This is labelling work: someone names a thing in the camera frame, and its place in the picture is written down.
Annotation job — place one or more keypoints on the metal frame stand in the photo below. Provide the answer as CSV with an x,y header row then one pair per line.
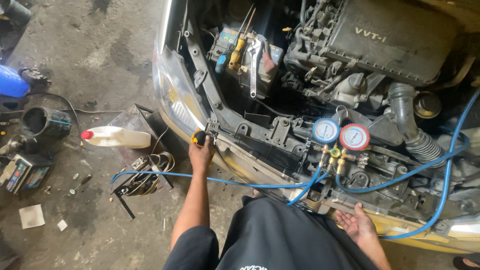
x,y
131,120

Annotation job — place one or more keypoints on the black battery with colourful label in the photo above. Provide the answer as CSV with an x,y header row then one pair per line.
x,y
24,174

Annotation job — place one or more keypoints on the person's right hand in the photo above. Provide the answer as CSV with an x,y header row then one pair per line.
x,y
359,227

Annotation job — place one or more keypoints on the chrome adjustable wrench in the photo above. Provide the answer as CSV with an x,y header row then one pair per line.
x,y
254,71

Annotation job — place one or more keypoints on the person's left fingers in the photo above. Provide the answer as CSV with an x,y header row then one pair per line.
x,y
209,149

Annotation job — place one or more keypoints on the grey car battery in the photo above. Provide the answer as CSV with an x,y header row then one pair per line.
x,y
240,77

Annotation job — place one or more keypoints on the person's left hand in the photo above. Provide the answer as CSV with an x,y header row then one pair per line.
x,y
200,157

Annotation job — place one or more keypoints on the black engine cover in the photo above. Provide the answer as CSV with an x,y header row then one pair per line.
x,y
390,41

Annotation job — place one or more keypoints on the white paper sheet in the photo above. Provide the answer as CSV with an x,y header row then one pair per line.
x,y
32,216

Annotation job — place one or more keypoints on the white jug with red cap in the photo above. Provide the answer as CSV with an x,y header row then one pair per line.
x,y
120,138

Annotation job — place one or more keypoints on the black shoe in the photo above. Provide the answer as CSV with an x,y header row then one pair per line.
x,y
468,262

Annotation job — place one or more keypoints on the black pipe section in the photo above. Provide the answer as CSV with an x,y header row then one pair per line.
x,y
52,123

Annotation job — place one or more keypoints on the person's black shirt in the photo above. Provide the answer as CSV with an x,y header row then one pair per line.
x,y
277,236

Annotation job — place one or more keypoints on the blue plastic panel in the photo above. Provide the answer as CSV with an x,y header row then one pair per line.
x,y
13,83

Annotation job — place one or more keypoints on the yellow car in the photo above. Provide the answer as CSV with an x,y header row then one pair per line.
x,y
262,150

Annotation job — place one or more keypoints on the round metal cap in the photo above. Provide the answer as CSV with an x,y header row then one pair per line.
x,y
428,105

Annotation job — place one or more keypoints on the small white paper scrap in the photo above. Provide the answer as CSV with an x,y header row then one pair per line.
x,y
62,225

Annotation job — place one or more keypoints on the dark metal cylinder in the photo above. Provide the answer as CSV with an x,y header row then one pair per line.
x,y
17,11

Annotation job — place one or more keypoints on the manifold gauge set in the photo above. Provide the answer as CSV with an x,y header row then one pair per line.
x,y
354,137

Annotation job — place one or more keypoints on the clear car headlight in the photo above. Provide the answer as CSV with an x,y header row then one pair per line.
x,y
176,97

